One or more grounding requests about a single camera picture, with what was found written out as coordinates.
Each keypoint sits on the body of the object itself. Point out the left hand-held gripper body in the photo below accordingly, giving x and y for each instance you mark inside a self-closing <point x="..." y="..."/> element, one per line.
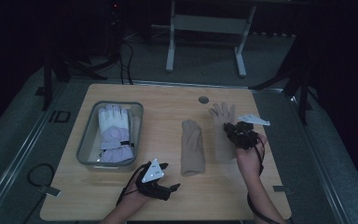
<point x="152" y="182"/>

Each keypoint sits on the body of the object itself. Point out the grey plastic basin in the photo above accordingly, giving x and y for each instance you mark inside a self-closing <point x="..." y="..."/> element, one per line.
<point x="88" y="146"/>

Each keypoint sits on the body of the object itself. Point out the person's right hand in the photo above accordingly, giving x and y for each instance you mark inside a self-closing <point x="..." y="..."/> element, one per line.
<point x="248" y="158"/>

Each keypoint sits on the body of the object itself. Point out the person's left hand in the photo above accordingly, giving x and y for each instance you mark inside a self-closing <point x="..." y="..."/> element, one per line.
<point x="135" y="194"/>

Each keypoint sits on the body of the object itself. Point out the dark equipment rack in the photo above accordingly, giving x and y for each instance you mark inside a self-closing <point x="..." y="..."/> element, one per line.
<point x="115" y="28"/>

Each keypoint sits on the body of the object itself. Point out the black tripod stand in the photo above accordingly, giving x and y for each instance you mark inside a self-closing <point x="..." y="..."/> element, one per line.
<point x="48" y="77"/>
<point x="301" y="84"/>

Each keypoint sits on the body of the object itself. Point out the grey tape strip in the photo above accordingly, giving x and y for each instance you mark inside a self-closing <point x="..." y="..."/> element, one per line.
<point x="282" y="188"/>
<point x="49" y="190"/>

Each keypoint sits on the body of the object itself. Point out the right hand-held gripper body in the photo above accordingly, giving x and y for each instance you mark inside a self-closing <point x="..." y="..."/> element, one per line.
<point x="245" y="132"/>

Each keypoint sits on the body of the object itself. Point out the metal floor rail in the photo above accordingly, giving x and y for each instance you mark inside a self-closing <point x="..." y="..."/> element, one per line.
<point x="18" y="155"/>
<point x="317" y="168"/>

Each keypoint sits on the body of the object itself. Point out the white desk frame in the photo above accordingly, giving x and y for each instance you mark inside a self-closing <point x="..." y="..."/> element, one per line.
<point x="209" y="24"/>

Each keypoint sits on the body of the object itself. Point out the grey table grommet hole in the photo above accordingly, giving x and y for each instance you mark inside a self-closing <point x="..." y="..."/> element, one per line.
<point x="203" y="100"/>

